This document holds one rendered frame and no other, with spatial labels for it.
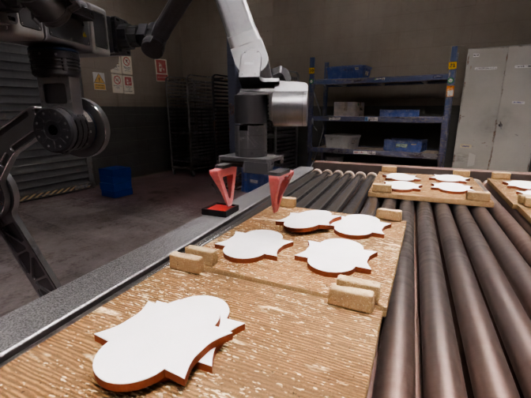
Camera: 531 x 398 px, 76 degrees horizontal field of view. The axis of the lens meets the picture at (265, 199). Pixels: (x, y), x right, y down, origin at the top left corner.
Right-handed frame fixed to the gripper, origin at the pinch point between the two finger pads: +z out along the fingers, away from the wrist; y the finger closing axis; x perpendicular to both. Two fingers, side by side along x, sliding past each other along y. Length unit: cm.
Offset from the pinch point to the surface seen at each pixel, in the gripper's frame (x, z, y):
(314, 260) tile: 2.2, 7.6, -13.1
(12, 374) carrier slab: 39.1, 8.6, 6.5
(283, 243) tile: -2.4, 7.7, -5.5
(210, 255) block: 10.3, 6.5, 2.4
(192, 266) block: 13.8, 7.2, 3.5
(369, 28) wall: -506, -131, 72
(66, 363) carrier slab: 35.7, 8.5, 3.0
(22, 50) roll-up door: -233, -88, 452
